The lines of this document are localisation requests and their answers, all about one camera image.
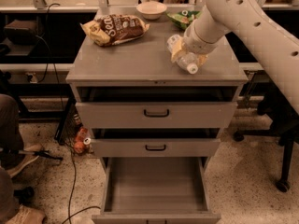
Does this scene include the grey middle drawer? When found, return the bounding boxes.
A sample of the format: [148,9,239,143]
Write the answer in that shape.
[91,128,221,158]

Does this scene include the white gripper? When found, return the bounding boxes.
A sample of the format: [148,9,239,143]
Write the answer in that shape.
[171,21,219,66]

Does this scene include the black office chair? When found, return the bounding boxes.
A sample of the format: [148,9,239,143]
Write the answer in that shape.
[233,82,299,192]

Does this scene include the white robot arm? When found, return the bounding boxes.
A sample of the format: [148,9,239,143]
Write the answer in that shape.
[171,0,299,112]

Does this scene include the brown yellow chip bag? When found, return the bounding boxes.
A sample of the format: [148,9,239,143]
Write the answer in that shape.
[81,14,150,47]

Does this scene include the orange cans on floor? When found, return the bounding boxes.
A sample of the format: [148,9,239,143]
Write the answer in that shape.
[73,127,91,154]

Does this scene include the grey metal drawer cabinet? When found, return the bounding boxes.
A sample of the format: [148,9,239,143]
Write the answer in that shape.
[65,5,249,224]

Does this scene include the tan shoe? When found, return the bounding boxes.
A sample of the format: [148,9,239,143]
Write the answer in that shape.
[5,205,46,224]
[6,144,44,177]

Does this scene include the tan shoe upper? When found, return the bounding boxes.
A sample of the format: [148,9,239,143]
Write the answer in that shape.
[6,144,44,177]

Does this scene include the grey bottom drawer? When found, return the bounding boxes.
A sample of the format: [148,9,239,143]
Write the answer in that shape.
[92,157,221,224]

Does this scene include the clear plastic bottle white cap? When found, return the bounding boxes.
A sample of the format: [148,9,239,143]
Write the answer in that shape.
[167,35,198,75]

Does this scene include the black box on shelf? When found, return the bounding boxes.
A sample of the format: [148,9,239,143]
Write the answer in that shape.
[4,20,38,45]

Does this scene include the grey drawer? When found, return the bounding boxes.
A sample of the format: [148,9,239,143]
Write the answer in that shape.
[92,157,221,224]
[76,87,236,129]
[91,128,221,158]

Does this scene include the grey top drawer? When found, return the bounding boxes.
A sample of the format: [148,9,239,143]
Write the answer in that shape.
[76,87,236,129]

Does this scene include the black floor cable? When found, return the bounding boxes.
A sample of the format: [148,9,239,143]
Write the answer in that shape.
[60,140,102,224]

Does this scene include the tan shoe lower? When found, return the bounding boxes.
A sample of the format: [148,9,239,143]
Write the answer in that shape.
[5,205,46,224]

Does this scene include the person leg brown trousers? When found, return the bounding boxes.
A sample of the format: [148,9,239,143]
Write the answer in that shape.
[0,94,23,223]

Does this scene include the white ceramic bowl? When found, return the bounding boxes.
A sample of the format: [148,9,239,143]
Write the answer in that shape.
[136,1,167,21]

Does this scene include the green snack bag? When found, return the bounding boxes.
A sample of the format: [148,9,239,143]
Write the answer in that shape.
[166,10,201,30]

